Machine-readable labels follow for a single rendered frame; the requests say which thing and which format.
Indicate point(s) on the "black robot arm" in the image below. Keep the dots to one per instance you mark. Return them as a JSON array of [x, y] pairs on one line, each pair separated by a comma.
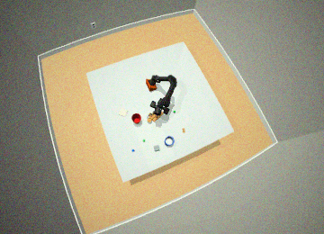
[[166, 100]]

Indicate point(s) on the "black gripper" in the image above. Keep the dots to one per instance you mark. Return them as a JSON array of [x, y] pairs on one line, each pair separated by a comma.
[[153, 105]]

